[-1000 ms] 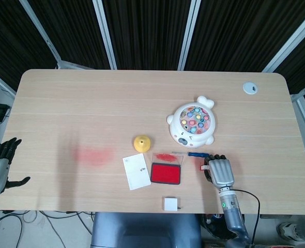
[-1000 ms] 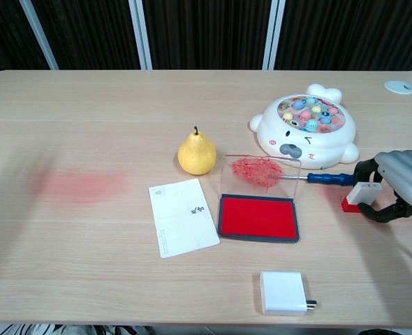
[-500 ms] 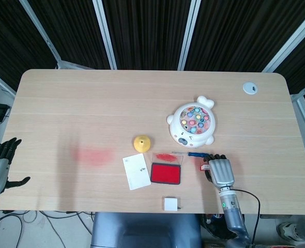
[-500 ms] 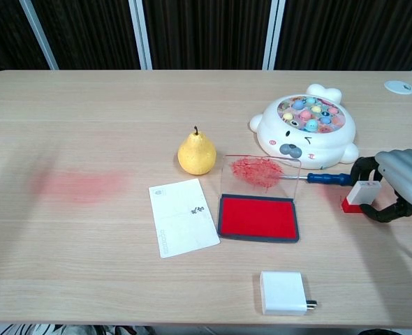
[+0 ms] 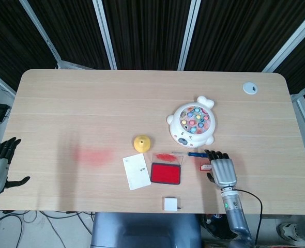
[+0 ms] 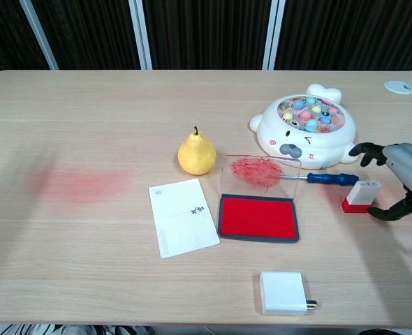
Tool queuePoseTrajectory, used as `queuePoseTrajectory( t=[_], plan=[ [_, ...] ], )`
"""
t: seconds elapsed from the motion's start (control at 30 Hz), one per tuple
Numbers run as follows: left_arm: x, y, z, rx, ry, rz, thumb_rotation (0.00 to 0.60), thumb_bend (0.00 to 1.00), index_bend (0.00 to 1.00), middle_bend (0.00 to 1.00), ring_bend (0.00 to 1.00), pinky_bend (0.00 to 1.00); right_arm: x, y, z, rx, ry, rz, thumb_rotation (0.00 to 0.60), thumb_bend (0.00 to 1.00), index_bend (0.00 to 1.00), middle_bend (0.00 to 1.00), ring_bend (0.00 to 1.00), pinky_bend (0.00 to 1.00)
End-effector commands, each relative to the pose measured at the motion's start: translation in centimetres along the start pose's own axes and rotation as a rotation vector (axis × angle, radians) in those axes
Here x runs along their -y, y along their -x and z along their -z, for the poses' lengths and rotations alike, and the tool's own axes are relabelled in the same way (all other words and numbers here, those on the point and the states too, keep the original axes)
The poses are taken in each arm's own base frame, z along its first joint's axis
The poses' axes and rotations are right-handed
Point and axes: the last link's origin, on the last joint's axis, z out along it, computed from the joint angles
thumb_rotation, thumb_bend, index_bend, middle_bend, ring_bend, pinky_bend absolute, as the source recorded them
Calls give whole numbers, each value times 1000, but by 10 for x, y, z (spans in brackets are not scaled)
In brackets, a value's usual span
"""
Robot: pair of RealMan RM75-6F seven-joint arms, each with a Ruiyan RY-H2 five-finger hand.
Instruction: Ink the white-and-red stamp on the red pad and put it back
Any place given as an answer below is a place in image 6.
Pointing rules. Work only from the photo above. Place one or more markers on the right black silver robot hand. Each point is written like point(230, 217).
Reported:
point(408, 167)

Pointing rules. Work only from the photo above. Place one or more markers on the white stamp with red base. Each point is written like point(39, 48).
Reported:
point(361, 195)

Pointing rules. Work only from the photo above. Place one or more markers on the red ink pad clear lid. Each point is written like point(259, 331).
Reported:
point(256, 218)

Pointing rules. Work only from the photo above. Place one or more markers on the white seal fishing toy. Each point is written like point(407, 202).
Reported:
point(317, 139)

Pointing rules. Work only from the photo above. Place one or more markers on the white charger plug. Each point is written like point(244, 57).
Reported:
point(283, 293)

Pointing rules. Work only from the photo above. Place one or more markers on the yellow pear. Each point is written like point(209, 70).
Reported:
point(196, 155)

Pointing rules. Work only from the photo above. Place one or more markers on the white paper card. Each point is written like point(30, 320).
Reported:
point(181, 223)

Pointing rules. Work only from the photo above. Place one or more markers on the silver partition post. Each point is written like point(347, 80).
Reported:
point(141, 35)
point(40, 35)
point(271, 35)

